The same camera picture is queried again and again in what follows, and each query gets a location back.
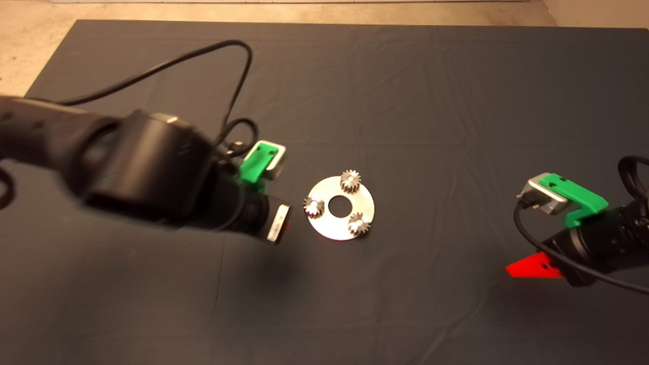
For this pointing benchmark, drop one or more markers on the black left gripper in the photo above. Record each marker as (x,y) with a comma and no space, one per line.
(263,218)

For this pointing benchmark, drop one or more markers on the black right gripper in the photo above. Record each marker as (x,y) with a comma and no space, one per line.
(573,256)

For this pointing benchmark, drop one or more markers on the bright steel planetary gear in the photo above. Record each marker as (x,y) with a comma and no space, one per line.
(314,207)

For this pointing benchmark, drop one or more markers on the dark steel planetary gear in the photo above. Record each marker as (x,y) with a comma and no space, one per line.
(350,181)

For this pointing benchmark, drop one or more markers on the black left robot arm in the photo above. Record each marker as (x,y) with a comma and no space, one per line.
(127,162)

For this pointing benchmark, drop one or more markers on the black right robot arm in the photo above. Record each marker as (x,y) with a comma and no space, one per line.
(623,233)

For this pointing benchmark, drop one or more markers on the round metal carrier plate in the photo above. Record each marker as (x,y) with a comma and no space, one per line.
(337,225)

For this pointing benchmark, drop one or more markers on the dark grey table cloth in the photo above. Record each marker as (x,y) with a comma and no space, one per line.
(405,101)

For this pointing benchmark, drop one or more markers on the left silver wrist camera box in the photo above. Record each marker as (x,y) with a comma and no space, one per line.
(276,162)

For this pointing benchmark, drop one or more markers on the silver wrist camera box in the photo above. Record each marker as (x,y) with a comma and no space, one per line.
(540,195)
(276,162)

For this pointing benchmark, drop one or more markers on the left green camera mount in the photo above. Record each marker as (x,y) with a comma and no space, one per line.
(256,165)

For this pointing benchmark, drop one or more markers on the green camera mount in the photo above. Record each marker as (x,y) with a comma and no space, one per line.
(575,195)
(256,165)

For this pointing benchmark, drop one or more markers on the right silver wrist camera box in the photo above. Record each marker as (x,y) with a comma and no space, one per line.
(540,195)

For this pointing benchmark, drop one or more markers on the right green camera mount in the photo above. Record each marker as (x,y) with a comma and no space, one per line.
(575,195)

